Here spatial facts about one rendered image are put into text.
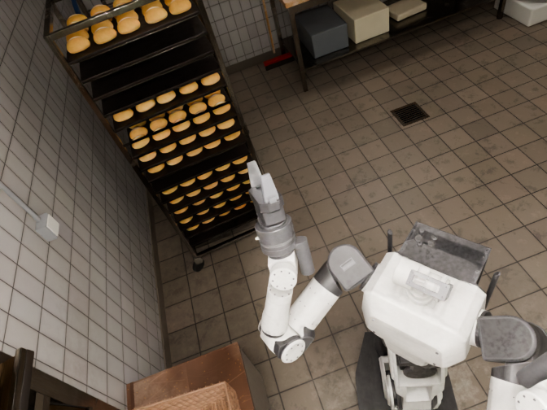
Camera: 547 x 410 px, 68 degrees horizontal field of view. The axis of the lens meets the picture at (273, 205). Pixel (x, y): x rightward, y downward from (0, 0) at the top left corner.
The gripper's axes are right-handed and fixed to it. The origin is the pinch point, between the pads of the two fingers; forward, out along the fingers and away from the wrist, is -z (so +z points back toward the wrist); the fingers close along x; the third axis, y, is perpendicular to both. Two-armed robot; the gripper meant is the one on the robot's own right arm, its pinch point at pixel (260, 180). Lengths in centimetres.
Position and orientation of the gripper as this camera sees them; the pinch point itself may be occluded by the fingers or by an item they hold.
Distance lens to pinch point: 89.6
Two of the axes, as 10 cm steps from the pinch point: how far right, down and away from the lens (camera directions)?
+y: -9.2, 3.4, -1.9
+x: 3.1, 3.4, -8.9
